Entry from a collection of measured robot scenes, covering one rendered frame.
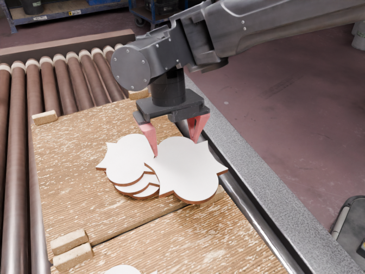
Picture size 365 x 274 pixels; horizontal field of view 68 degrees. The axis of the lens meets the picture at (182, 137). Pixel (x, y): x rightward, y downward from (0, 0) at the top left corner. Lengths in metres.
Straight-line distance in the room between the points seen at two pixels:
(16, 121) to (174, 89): 0.58
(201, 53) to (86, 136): 0.44
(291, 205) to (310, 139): 1.68
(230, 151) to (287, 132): 1.61
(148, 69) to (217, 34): 0.09
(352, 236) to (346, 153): 0.90
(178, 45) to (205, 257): 0.35
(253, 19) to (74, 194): 0.48
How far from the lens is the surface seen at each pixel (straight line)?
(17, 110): 0.95
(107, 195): 0.59
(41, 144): 0.76
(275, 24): 0.29
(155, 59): 0.33
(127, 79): 0.35
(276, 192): 0.64
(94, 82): 0.99
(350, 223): 1.56
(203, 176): 0.45
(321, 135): 2.36
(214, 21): 0.34
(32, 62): 1.21
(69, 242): 0.53
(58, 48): 1.24
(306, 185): 1.94
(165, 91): 0.42
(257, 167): 0.67
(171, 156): 0.48
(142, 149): 0.60
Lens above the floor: 1.40
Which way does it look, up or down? 42 degrees down
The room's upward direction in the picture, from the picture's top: straight up
